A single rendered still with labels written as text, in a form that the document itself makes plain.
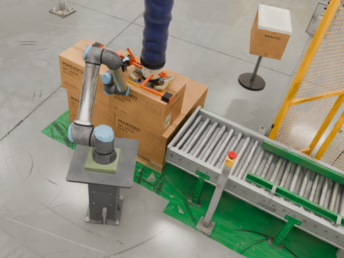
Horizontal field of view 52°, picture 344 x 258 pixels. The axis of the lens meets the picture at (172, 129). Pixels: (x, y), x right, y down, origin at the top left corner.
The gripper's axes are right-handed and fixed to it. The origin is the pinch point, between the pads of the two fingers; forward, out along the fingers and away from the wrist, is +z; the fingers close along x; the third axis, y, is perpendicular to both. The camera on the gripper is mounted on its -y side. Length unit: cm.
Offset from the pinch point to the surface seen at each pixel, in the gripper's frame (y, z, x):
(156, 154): 54, -21, -81
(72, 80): -49, -20, -37
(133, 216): 65, -80, -106
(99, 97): -15.9, -20.4, -40.5
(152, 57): 31.9, -9.3, 21.2
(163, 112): 55, -21, -21
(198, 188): 108, -35, -80
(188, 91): 47, 56, -53
